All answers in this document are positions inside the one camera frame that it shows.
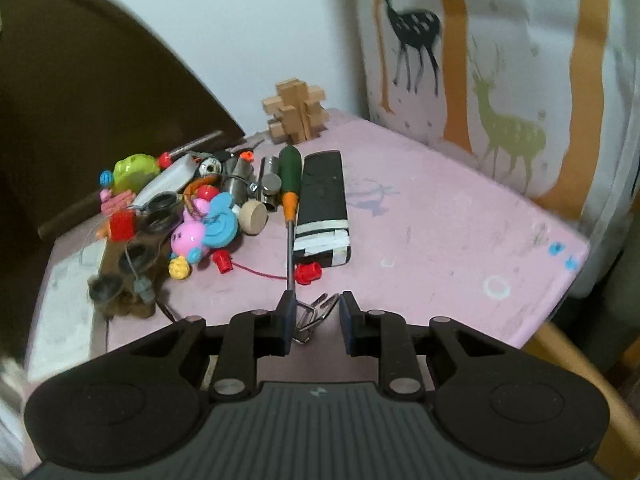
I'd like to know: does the metal wire puzzle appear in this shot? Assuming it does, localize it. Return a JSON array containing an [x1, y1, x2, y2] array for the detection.
[[292, 292, 341, 345]]

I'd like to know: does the green plastic toy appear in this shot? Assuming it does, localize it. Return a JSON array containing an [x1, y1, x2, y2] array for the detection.
[[112, 154, 162, 195]]

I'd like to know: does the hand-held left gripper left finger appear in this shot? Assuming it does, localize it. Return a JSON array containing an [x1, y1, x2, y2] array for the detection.
[[134, 290, 301, 404]]

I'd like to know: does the white knife blade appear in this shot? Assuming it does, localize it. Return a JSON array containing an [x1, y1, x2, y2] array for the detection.
[[131, 154, 200, 210]]

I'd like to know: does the dark brown chair back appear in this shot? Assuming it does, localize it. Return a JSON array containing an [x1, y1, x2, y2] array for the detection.
[[0, 0, 247, 361]]

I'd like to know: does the red string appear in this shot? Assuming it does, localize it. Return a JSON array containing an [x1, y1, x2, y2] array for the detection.
[[231, 258, 296, 282]]

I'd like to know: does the dark brown stick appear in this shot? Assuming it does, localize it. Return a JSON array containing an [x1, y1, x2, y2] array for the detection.
[[38, 192, 104, 242]]

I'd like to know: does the red plastic cube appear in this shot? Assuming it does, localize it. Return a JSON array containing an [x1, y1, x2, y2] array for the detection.
[[109, 211, 138, 243]]

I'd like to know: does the brown block with suction cups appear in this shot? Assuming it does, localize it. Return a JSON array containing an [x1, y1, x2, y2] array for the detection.
[[88, 238, 166, 320]]

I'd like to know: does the black remote control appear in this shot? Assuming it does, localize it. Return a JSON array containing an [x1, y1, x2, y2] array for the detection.
[[292, 150, 353, 269]]

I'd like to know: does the pink ridged toy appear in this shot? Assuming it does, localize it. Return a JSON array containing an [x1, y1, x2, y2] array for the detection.
[[100, 190, 138, 215]]

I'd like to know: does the metal cylinder with orange top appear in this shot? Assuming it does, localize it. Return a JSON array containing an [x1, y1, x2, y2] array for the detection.
[[220, 150, 256, 209]]

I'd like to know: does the pink and blue toy keychain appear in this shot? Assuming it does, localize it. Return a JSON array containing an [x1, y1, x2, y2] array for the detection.
[[169, 192, 242, 264]]

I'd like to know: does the round wooden knob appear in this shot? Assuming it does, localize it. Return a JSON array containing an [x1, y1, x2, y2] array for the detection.
[[238, 200, 270, 236]]

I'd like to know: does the green handled screwdriver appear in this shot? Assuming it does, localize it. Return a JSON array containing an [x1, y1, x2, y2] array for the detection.
[[278, 145, 304, 295]]

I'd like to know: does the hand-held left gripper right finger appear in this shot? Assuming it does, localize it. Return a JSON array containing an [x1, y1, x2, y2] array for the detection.
[[339, 290, 507, 404]]

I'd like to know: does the wooden burr puzzle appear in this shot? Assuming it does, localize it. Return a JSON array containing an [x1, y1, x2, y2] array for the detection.
[[261, 78, 329, 146]]

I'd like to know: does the dark metal rod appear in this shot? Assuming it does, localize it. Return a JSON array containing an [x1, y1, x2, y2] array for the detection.
[[165, 130, 225, 157]]

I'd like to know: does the wooden table leg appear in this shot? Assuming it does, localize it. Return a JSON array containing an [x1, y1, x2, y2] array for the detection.
[[526, 321, 640, 461]]

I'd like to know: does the silver metal socket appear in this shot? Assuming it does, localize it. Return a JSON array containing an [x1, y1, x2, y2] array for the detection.
[[257, 156, 284, 212]]

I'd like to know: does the deer printed curtain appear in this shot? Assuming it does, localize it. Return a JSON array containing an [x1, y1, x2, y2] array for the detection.
[[345, 0, 640, 301]]

